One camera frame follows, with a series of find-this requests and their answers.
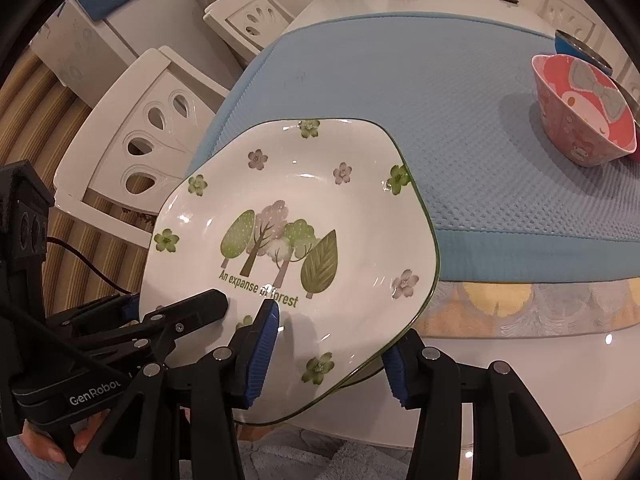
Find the small white fridge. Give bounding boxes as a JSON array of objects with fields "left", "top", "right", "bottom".
[{"left": 30, "top": 0, "right": 201, "bottom": 108}]

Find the rounded rectangular floral plate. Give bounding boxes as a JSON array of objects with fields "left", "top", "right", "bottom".
[{"left": 335, "top": 345, "right": 401, "bottom": 392}]

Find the person's left hand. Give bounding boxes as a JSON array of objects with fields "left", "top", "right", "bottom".
[{"left": 20, "top": 409, "right": 113, "bottom": 466}]

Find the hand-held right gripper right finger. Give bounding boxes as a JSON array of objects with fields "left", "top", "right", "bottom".
[{"left": 382, "top": 329, "right": 581, "bottom": 480}]

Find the light blue table mat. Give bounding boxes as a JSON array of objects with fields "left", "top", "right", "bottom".
[{"left": 185, "top": 10, "right": 640, "bottom": 283}]

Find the pentagonal floral plate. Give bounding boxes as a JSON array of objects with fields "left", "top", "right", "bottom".
[{"left": 137, "top": 117, "right": 441, "bottom": 428}]

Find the black cable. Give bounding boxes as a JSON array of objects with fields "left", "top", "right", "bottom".
[{"left": 46, "top": 236, "right": 137, "bottom": 295}]

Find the blue steel bowl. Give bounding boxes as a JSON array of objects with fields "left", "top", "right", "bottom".
[{"left": 554, "top": 30, "right": 615, "bottom": 77}]

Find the person's fleece robe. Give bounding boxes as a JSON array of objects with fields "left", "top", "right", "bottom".
[{"left": 235, "top": 427, "right": 416, "bottom": 480}]

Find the white dining chair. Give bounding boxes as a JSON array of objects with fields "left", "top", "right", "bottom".
[
  {"left": 537, "top": 0, "right": 598, "bottom": 46},
  {"left": 202, "top": 0, "right": 296, "bottom": 68},
  {"left": 52, "top": 46, "right": 231, "bottom": 221}
]

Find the pink cartoon bowl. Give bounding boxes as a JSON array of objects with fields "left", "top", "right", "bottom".
[{"left": 530, "top": 54, "right": 638, "bottom": 168}]

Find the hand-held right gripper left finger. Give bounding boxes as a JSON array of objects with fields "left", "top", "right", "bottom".
[{"left": 65, "top": 300, "right": 281, "bottom": 480}]

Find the patterned tablecloth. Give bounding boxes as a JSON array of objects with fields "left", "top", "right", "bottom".
[{"left": 415, "top": 275, "right": 640, "bottom": 341}]

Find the beige striped curtain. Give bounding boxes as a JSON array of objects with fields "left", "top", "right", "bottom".
[{"left": 0, "top": 50, "right": 151, "bottom": 311}]

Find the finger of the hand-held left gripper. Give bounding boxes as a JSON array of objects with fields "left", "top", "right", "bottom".
[
  {"left": 142, "top": 288, "right": 230, "bottom": 356},
  {"left": 47, "top": 294, "right": 141, "bottom": 333}
]

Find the red steel bowl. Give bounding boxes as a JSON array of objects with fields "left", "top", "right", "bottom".
[{"left": 612, "top": 77, "right": 640, "bottom": 163}]

